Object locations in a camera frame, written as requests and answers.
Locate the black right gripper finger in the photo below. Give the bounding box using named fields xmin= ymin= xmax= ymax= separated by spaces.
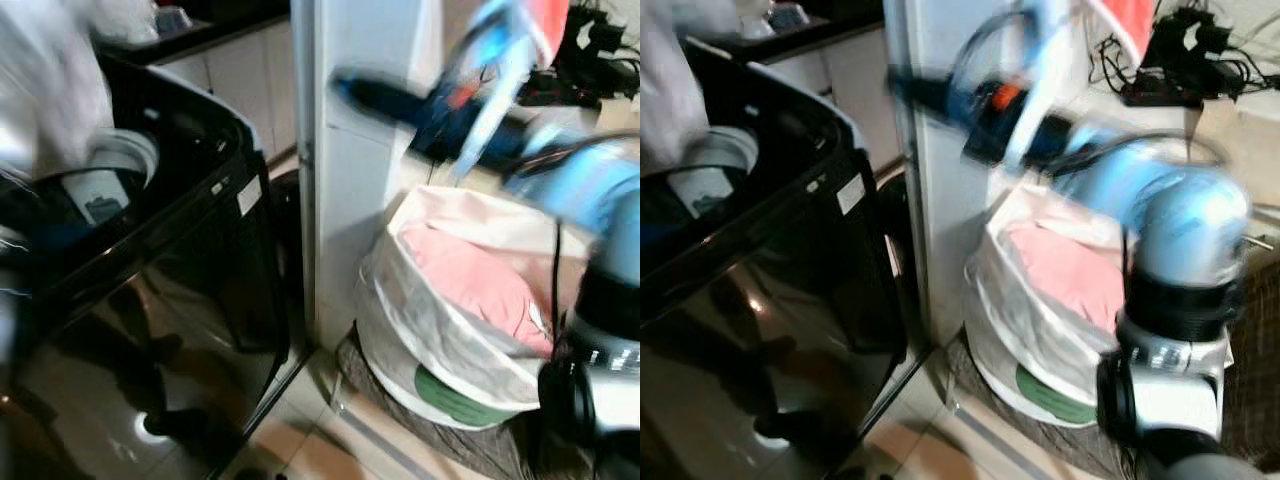
xmin=336 ymin=78 xmax=433 ymax=117
xmin=332 ymin=66 xmax=437 ymax=99
xmin=888 ymin=80 xmax=979 ymax=117
xmin=884 ymin=64 xmax=981 ymax=99

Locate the white garment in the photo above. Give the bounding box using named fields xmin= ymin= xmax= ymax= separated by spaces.
xmin=0 ymin=0 xmax=117 ymax=183
xmin=640 ymin=0 xmax=743 ymax=173

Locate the black top-load washing machine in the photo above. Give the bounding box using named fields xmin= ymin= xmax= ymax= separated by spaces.
xmin=640 ymin=40 xmax=913 ymax=480
xmin=0 ymin=50 xmax=293 ymax=480

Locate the dark kitchen counter with cabinets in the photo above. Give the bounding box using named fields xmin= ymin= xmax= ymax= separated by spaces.
xmin=700 ymin=0 xmax=896 ymax=161
xmin=88 ymin=0 xmax=301 ymax=166

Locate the white tall cabinet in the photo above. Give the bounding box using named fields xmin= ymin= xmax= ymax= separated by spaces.
xmin=884 ymin=0 xmax=1006 ymax=348
xmin=289 ymin=0 xmax=446 ymax=353

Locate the red cloth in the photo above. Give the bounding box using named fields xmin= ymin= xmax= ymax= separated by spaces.
xmin=524 ymin=0 xmax=572 ymax=63
xmin=1090 ymin=0 xmax=1157 ymax=63

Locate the glass bowl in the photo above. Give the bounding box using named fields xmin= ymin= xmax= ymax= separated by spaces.
xmin=768 ymin=2 xmax=812 ymax=32
xmin=153 ymin=4 xmax=197 ymax=37

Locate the pink garment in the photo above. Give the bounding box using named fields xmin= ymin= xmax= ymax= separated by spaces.
xmin=399 ymin=224 xmax=557 ymax=358
xmin=1004 ymin=221 xmax=1133 ymax=338

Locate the white fabric laundry basket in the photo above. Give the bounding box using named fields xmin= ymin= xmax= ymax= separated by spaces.
xmin=354 ymin=184 xmax=603 ymax=432
xmin=964 ymin=180 xmax=1237 ymax=428

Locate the white washer drum rim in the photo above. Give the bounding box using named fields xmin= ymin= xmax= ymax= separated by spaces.
xmin=58 ymin=128 xmax=161 ymax=227
xmin=664 ymin=124 xmax=761 ymax=221

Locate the green label on basket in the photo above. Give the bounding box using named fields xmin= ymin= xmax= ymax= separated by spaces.
xmin=1014 ymin=361 xmax=1103 ymax=427

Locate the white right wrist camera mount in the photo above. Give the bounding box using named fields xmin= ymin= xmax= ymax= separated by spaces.
xmin=448 ymin=0 xmax=563 ymax=183
xmin=998 ymin=0 xmax=1101 ymax=173

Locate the black power strip with cables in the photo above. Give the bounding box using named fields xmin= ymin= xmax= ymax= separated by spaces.
xmin=1092 ymin=4 xmax=1280 ymax=109
xmin=520 ymin=4 xmax=641 ymax=109

